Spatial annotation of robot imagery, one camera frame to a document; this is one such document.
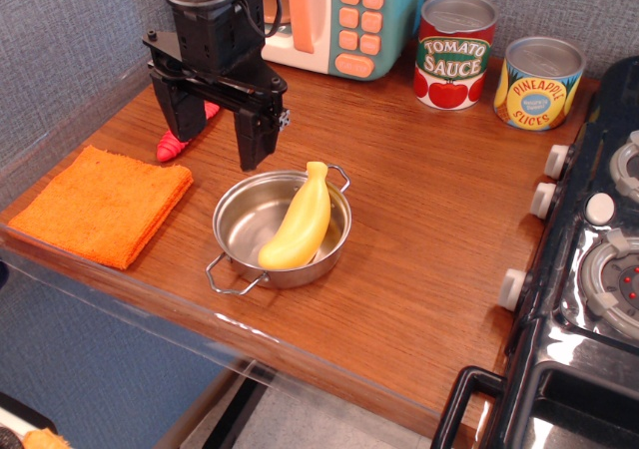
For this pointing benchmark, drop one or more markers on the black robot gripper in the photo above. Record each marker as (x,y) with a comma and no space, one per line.
(215,55)

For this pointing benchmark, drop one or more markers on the small steel pan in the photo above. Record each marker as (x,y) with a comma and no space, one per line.
(249,214)

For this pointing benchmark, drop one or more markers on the yellow toy banana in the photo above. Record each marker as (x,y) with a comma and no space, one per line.
(304,226)

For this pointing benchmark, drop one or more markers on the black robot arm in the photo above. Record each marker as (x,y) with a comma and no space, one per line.
(214,55)

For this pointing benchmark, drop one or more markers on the orange folded cloth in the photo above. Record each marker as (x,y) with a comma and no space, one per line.
(104,207)

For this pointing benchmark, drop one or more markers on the teal toy microwave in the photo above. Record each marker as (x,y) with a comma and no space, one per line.
(357,39)

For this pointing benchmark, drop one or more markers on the tomato sauce can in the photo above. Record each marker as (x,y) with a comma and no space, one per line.
(453,49)

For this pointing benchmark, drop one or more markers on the clear acrylic table guard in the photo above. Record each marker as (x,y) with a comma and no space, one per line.
(357,332)

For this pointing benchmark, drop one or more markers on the pineapple slices can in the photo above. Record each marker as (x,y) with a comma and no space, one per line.
(538,83)

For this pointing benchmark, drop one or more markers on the white stove knob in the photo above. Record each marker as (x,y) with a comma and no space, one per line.
(511,287)
(555,161)
(542,200)

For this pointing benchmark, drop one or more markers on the orange object at corner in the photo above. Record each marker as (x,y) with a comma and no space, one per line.
(44,439)

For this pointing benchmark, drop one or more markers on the black toy stove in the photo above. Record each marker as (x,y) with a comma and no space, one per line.
(571,376)

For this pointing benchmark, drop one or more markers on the red handled metal spoon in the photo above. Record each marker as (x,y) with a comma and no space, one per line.
(169,146)

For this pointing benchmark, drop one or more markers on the black oven door handle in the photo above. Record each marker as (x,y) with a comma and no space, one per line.
(470,380)

